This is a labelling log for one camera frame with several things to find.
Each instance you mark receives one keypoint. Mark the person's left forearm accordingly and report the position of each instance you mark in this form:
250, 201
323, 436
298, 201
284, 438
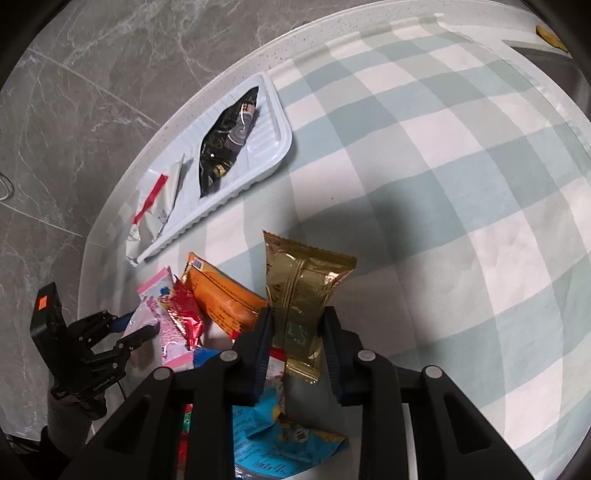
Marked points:
64, 424

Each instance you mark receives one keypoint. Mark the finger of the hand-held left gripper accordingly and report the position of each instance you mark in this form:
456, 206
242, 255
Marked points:
117, 323
138, 337

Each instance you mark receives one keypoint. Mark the red white patterned packet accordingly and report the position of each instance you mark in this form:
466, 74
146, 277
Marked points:
275, 374

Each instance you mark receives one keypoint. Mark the light blue snack packet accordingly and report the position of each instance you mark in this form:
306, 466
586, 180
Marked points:
277, 443

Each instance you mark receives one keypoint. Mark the long pink snack packet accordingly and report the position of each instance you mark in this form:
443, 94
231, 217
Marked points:
154, 295

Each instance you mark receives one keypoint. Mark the white red-striped packet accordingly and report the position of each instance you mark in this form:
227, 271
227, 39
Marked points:
147, 203

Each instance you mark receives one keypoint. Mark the large red snack bag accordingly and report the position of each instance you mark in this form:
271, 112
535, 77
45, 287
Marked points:
184, 457

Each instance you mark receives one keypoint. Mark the plain white packet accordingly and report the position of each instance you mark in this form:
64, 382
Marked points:
173, 184

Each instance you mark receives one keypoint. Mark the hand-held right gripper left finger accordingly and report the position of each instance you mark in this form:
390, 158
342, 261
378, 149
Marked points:
262, 350

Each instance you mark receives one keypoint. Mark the green white checked tablecloth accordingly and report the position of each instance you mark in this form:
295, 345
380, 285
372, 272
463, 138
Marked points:
415, 184

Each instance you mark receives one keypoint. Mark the red foil snack packet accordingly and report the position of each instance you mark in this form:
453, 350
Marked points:
184, 314

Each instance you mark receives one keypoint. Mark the white plastic tray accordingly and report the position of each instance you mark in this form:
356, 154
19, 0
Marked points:
272, 134

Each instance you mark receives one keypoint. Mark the small yellow object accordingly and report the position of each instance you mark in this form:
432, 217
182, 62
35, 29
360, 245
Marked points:
549, 38

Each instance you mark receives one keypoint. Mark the green snack packet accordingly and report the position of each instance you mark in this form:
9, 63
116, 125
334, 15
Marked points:
186, 417

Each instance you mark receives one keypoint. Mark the black snack packet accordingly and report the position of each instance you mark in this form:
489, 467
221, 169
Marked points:
221, 152

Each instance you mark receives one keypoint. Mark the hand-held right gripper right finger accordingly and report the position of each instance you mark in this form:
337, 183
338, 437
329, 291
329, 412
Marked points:
330, 350

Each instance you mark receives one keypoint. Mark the orange snack packet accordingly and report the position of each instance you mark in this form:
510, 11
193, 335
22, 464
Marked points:
221, 295

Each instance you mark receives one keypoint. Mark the gold snack packet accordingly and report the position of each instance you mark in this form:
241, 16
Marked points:
295, 286

